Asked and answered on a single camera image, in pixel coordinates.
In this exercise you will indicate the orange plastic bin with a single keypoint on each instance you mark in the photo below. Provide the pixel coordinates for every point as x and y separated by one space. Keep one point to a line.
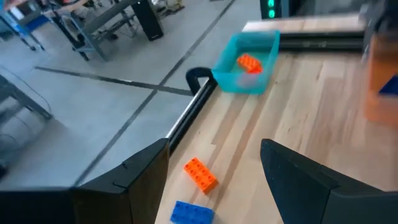
379 109

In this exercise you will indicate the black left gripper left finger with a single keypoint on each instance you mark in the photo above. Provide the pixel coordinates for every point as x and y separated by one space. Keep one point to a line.
130 193

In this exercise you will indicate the black computer tower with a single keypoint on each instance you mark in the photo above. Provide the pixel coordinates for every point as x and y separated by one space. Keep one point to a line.
149 21

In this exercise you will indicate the grey metal workbench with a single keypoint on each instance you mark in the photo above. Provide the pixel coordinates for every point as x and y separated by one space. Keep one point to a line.
88 40

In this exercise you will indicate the grey metal table leg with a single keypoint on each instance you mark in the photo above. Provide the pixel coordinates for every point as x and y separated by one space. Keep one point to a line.
25 98

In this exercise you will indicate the black aluminium table frame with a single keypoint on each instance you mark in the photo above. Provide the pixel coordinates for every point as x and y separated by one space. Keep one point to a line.
320 42

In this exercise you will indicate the blue toy building block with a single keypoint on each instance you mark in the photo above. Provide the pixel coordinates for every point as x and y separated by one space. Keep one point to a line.
191 214
390 86

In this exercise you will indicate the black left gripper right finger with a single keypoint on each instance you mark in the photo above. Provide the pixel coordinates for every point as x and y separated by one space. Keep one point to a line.
311 199

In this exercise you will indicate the teal plastic bin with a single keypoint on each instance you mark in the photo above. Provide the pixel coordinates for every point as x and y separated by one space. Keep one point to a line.
236 84

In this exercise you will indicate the orange toy building block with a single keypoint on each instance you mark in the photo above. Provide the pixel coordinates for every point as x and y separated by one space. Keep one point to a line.
248 63
200 175

